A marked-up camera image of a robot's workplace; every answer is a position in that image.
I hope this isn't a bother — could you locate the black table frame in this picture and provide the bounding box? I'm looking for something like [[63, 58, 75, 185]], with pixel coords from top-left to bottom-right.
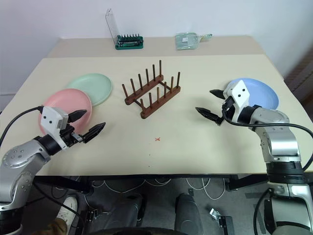
[[34, 173, 240, 194]]

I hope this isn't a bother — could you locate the green screwdriver bit set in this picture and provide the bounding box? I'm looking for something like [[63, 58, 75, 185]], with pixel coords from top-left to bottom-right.
[[105, 7, 145, 51]]

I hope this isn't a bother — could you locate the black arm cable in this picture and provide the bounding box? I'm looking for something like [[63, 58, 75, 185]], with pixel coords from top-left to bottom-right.
[[221, 104, 313, 172], [0, 106, 45, 147]]

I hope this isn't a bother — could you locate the brown slatted panel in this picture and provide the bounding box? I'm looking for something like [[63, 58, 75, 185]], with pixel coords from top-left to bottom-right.
[[284, 51, 313, 104]]

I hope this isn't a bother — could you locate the white shoe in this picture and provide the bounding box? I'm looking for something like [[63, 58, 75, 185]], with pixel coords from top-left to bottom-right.
[[56, 195, 79, 221]]

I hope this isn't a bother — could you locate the light blue plate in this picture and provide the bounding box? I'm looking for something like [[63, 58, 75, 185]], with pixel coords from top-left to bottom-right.
[[224, 77, 280, 111]]

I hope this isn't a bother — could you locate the thick black torso cable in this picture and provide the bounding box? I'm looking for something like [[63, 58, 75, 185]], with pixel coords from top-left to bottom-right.
[[253, 188, 276, 235]]

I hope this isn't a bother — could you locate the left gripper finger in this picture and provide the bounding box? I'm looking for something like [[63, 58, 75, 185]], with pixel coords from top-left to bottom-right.
[[84, 122, 107, 144], [67, 110, 88, 123]]

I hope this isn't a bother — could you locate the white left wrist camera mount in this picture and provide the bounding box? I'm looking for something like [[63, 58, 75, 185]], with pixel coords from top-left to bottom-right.
[[40, 106, 70, 150]]

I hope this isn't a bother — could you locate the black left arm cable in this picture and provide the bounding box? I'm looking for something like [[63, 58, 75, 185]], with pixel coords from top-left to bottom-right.
[[0, 106, 45, 147]]

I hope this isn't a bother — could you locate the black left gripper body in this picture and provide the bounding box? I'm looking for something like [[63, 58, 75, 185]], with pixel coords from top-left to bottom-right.
[[59, 124, 87, 148]]

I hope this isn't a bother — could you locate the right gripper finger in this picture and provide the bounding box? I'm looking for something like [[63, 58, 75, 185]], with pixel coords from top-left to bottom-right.
[[209, 89, 227, 100], [195, 106, 225, 127]]

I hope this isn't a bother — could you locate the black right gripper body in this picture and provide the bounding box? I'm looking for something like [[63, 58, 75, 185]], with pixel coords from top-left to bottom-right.
[[221, 96, 237, 123]]

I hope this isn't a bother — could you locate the black metal floor bracket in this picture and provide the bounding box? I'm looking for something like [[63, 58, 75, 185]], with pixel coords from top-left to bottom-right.
[[79, 209, 101, 222], [207, 207, 236, 235]]

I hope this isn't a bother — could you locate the green packaged dustpan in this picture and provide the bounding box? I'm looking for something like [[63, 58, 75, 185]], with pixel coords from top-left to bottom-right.
[[174, 32, 214, 51]]

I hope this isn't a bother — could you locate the white floor cable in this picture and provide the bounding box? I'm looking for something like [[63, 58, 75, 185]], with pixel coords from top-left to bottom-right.
[[92, 178, 173, 194], [185, 177, 226, 200]]

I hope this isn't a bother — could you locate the brown furry object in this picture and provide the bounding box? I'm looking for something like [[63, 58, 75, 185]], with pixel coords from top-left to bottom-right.
[[45, 217, 68, 235]]

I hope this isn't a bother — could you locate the light green plate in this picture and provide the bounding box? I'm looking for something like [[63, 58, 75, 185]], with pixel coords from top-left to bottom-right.
[[65, 73, 113, 107]]

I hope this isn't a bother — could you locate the pink red plate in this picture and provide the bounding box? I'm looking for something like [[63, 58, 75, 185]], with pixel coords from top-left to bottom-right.
[[38, 89, 93, 136]]

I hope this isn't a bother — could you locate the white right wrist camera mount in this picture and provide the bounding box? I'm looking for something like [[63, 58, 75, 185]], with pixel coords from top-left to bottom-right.
[[224, 80, 250, 123]]

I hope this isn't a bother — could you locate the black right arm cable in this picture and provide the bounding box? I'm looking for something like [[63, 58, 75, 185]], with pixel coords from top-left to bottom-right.
[[221, 104, 313, 172]]

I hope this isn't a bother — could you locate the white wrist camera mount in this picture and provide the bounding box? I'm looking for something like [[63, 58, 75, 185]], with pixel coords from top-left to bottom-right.
[[224, 80, 250, 123], [40, 106, 70, 150]]

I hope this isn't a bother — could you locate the dark rounded leg shape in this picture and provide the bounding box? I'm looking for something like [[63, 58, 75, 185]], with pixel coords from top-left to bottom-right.
[[174, 192, 204, 235], [96, 192, 145, 235]]

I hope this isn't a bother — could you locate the wooden dish rack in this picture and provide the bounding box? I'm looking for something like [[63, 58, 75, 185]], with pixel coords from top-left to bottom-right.
[[121, 59, 182, 120]]

